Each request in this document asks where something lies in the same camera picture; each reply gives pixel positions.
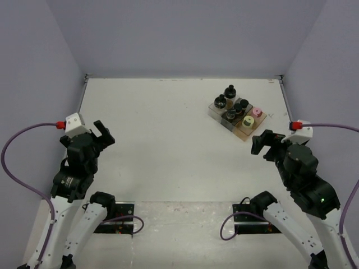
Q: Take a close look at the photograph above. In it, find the black cap bottle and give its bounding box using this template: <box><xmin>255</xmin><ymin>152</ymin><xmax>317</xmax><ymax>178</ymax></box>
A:
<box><xmin>233</xmin><ymin>103</ymin><xmax>244</xmax><ymax>117</ymax></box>

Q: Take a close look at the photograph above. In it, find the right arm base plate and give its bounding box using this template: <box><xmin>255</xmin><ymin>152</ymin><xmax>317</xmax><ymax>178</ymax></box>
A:
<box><xmin>232</xmin><ymin>197</ymin><xmax>281</xmax><ymax>235</ymax></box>

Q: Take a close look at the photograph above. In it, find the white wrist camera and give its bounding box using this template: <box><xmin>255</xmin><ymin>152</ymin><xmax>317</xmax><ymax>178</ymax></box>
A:
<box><xmin>65</xmin><ymin>113</ymin><xmax>88</xmax><ymax>138</ymax></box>
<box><xmin>281</xmin><ymin>120</ymin><xmax>313</xmax><ymax>145</ymax></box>

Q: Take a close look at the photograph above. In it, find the pink lid spice jar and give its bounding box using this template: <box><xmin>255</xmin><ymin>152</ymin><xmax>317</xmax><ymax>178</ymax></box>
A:
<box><xmin>251</xmin><ymin>107</ymin><xmax>263</xmax><ymax>119</ymax></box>

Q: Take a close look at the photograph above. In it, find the black grinder pepper bottle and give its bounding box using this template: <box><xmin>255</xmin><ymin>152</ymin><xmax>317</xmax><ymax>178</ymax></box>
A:
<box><xmin>225</xmin><ymin>109</ymin><xmax>237</xmax><ymax>122</ymax></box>

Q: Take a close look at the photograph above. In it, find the large white salt jar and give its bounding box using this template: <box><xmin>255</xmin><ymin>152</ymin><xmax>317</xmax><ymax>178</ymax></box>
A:
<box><xmin>214</xmin><ymin>94</ymin><xmax>227</xmax><ymax>110</ymax></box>

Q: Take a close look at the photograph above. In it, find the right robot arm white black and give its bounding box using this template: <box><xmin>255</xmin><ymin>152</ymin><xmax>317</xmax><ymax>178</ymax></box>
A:
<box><xmin>250</xmin><ymin>129</ymin><xmax>357</xmax><ymax>268</ymax></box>

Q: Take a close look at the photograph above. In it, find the clear tiered organizer tray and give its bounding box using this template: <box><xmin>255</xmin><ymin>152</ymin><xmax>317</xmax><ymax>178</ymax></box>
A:
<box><xmin>208</xmin><ymin>98</ymin><xmax>267</xmax><ymax>141</ymax></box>

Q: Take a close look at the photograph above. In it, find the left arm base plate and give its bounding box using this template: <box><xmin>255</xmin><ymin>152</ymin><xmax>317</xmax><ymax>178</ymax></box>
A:
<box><xmin>94</xmin><ymin>201</ymin><xmax>135</xmax><ymax>234</ymax></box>

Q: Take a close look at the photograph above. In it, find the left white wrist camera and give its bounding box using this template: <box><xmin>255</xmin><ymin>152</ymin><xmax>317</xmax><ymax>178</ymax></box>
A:
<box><xmin>65</xmin><ymin>113</ymin><xmax>88</xmax><ymax>138</ymax></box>

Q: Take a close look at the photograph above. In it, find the yellow lid spice jar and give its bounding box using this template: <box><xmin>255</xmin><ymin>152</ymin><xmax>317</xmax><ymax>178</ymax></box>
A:
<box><xmin>242</xmin><ymin>115</ymin><xmax>255</xmax><ymax>129</ymax></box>

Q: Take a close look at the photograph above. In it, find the black label spice bottle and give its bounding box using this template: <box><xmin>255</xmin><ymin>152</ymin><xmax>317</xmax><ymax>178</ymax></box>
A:
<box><xmin>240</xmin><ymin>99</ymin><xmax>251</xmax><ymax>113</ymax></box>

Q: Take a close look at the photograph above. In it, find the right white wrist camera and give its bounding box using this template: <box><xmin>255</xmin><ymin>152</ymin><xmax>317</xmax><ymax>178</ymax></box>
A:
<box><xmin>281</xmin><ymin>120</ymin><xmax>313</xmax><ymax>145</ymax></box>

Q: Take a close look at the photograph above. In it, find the brown spice jar black lid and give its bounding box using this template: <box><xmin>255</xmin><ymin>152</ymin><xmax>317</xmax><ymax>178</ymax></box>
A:
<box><xmin>224</xmin><ymin>85</ymin><xmax>237</xmax><ymax>109</ymax></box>

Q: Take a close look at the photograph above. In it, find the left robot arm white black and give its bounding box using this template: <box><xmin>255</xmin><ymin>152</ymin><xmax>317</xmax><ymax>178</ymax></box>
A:
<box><xmin>22</xmin><ymin>118</ymin><xmax>117</xmax><ymax>268</ymax></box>

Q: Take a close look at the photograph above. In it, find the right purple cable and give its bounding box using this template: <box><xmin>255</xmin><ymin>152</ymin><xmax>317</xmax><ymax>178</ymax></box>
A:
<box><xmin>219</xmin><ymin>120</ymin><xmax>359</xmax><ymax>268</ymax></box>

